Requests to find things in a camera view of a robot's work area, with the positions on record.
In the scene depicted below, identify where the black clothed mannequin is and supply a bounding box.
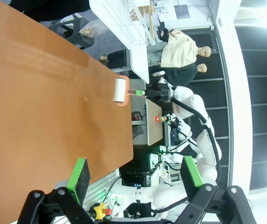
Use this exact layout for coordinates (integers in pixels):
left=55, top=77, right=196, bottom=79
left=165, top=62, right=208, bottom=87

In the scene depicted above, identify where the orange handled lint roller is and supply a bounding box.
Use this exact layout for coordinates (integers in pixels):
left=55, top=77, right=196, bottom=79
left=113, top=76, right=137, bottom=107

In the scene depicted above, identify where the clear plastic bag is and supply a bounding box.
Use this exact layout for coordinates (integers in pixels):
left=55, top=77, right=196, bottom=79
left=79, top=20, right=103, bottom=39

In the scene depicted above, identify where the small beige background table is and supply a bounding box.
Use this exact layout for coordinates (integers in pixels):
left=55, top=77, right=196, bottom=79
left=145, top=98, right=164, bottom=147

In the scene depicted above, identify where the cream shirted mannequin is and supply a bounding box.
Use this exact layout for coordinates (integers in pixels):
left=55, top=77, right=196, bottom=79
left=160, top=28, right=212, bottom=69

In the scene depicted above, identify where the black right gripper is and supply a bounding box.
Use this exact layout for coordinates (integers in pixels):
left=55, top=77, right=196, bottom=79
left=135, top=80, right=178, bottom=103

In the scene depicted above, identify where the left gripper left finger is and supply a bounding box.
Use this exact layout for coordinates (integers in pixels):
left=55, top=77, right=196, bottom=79
left=18, top=157, right=95, bottom=224

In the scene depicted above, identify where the aluminium profile robot stand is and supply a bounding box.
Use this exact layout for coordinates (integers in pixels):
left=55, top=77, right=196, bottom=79
left=81, top=167, right=125, bottom=224

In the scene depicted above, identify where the yellow emergency stop button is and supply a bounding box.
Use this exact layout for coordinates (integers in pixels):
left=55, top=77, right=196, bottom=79
left=93, top=202, right=113, bottom=220

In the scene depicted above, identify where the grey step stool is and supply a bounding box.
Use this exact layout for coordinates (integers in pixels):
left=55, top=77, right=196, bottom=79
left=50, top=13, right=96, bottom=50

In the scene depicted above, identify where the white wire dish rack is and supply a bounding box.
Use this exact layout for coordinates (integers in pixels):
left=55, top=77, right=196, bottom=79
left=89, top=0, right=158, bottom=84

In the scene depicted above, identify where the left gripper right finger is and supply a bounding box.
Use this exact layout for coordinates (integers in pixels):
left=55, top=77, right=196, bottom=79
left=174, top=155, right=258, bottom=224

